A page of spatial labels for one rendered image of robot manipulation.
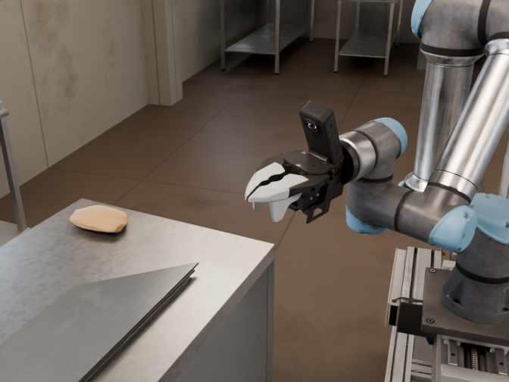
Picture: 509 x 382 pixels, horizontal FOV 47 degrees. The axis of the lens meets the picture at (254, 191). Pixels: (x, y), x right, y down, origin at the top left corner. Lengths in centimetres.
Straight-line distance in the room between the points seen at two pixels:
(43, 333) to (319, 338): 181
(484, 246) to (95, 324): 76
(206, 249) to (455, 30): 74
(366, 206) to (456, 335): 38
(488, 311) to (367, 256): 220
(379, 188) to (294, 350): 182
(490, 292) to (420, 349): 126
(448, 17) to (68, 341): 90
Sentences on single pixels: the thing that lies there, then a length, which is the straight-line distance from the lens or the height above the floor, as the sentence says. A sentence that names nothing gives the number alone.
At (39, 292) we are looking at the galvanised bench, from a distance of 136.
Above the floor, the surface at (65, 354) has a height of 107.
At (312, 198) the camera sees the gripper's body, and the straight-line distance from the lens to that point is 85.
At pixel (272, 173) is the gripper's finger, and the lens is 81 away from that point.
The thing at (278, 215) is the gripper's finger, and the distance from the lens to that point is 80.
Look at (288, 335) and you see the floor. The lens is 282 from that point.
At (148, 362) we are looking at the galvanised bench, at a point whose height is 105.
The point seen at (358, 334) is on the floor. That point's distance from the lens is 286.
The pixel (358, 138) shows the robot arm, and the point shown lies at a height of 147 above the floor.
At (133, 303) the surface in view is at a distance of 123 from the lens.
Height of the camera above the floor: 179
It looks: 26 degrees down
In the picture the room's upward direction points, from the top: straight up
